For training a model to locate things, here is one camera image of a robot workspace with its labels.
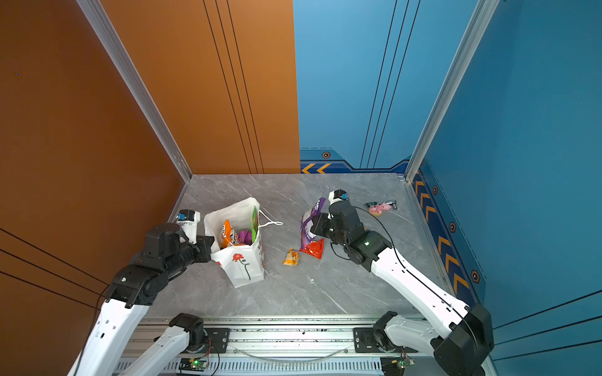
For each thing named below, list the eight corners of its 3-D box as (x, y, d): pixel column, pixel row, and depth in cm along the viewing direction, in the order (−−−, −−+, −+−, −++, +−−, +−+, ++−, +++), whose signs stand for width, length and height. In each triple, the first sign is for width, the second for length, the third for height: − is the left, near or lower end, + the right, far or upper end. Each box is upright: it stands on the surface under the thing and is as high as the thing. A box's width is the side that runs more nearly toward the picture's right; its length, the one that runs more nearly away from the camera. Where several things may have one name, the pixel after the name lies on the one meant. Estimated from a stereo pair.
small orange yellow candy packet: (284, 265, 91) (283, 259, 88) (289, 253, 95) (288, 247, 91) (295, 268, 90) (295, 263, 87) (300, 256, 94) (299, 251, 90)
